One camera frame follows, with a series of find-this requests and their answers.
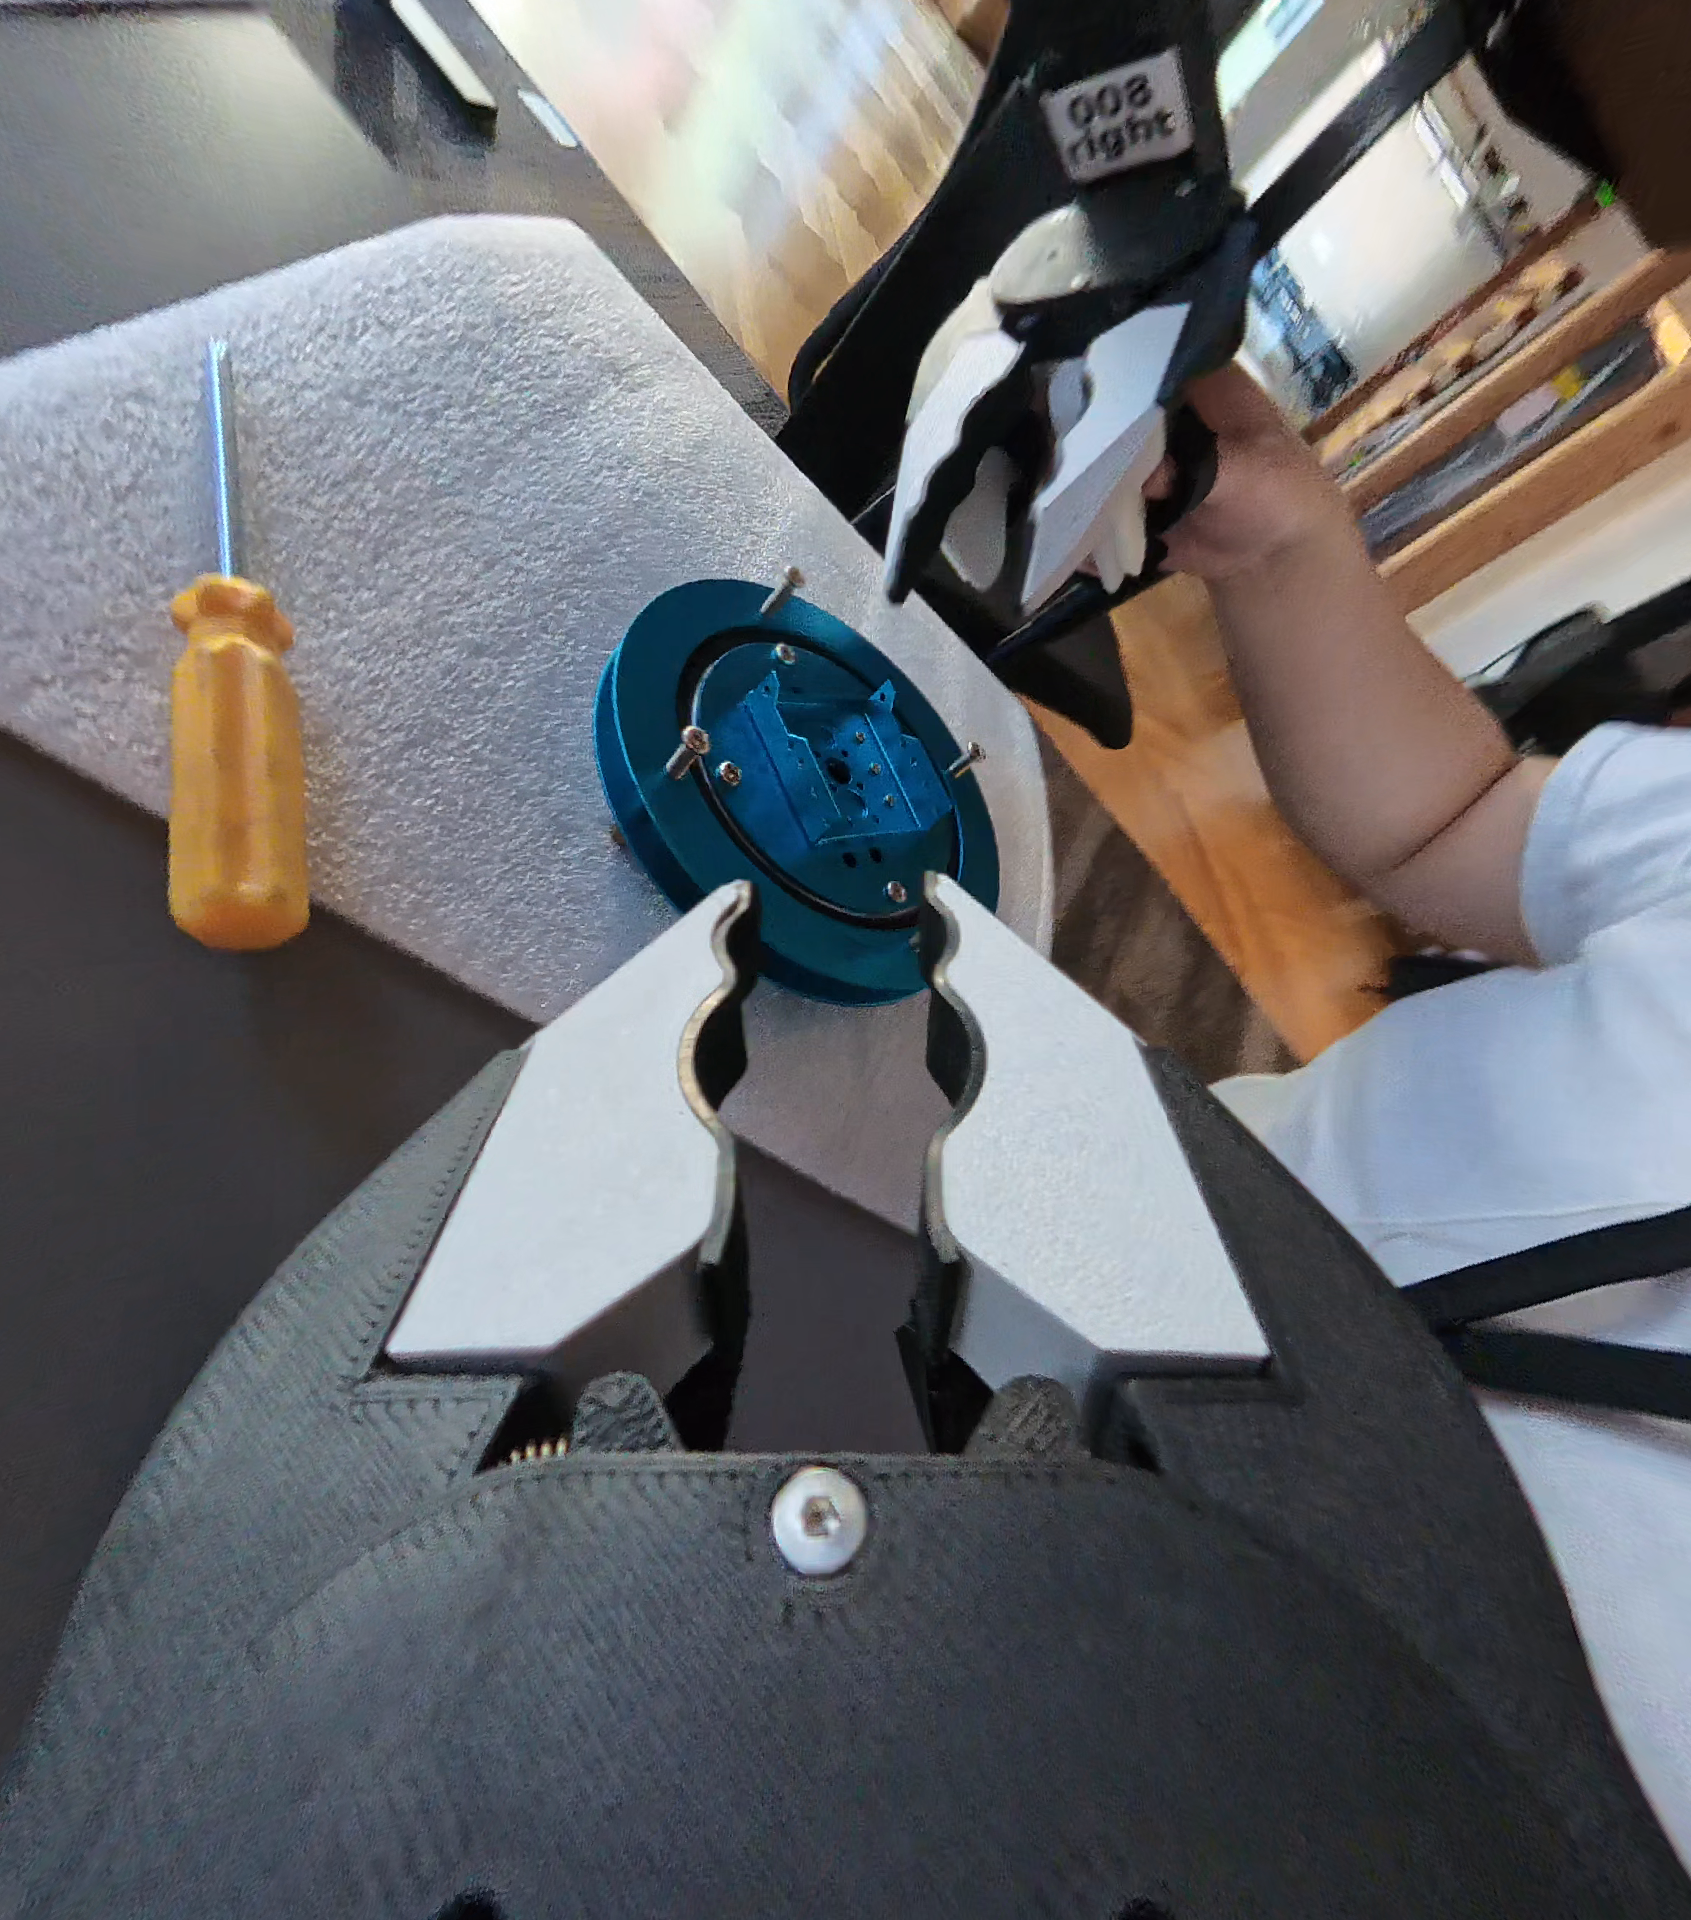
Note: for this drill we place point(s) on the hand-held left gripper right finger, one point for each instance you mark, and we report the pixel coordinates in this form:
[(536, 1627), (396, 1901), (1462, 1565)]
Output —
[(1100, 1202)]

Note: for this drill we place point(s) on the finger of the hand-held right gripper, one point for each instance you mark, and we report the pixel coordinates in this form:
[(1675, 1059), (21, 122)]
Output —
[(957, 418), (1109, 436)]

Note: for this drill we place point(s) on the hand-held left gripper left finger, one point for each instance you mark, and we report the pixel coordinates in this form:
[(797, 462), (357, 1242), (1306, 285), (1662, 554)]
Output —
[(561, 1202)]

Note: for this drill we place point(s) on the blue round metal turntable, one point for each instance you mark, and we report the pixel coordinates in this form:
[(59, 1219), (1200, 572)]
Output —
[(643, 722)]

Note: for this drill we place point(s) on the person's right forearm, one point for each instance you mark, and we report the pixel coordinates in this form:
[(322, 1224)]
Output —
[(1370, 722)]

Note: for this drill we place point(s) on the dark grey desk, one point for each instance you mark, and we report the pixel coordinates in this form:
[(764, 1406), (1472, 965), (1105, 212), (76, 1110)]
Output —
[(65, 1125)]

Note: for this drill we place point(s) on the person's right hand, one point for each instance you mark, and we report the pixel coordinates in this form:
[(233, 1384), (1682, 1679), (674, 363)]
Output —
[(1265, 495)]

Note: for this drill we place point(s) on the white foam sheet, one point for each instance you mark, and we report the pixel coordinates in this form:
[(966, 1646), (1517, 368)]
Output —
[(410, 450)]

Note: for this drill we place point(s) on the black metal chair frame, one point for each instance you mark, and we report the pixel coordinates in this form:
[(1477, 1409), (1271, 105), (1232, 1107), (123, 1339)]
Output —
[(1071, 677)]

